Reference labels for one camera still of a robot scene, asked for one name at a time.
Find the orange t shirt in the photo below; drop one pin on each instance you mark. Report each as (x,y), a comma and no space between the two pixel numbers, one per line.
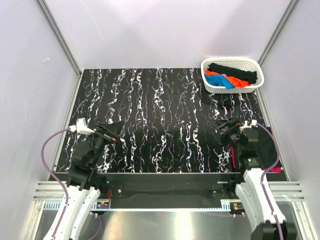
(235,81)

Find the folded black t shirt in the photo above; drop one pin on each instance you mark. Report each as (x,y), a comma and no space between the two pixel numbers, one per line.
(266,148)

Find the black polo shirt blue logo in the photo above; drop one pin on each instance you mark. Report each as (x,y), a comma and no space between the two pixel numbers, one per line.
(248,76)

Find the right aluminium frame post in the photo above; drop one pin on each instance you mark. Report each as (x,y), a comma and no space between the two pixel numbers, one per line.
(278,30)

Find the white plastic laundry basket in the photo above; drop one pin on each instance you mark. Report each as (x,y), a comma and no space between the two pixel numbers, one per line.
(242,63)

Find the aluminium frame post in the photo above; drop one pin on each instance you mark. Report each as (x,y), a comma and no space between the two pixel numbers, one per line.
(278,30)
(58,35)

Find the folded magenta t shirt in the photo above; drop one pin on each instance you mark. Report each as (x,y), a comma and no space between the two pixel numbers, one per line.
(276,169)

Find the aluminium front rail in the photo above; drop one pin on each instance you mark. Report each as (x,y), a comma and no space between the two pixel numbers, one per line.
(289,191)

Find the left aluminium frame post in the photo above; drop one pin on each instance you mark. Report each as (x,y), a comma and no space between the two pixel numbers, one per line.
(58,35)

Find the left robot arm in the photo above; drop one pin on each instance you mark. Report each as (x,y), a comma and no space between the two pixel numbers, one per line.
(84,184)

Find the blue t shirt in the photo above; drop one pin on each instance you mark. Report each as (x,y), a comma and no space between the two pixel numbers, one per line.
(219,81)

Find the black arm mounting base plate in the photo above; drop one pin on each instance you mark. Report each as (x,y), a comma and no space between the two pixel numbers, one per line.
(170,190)

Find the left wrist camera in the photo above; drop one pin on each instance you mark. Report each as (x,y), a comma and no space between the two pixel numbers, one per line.
(81,127)

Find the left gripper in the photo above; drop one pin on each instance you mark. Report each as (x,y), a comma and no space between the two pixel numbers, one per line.
(108,134)

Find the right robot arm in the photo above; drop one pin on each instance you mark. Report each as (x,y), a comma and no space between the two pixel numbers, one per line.
(266,219)

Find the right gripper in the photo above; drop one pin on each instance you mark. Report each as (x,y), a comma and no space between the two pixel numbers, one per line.
(233,125)

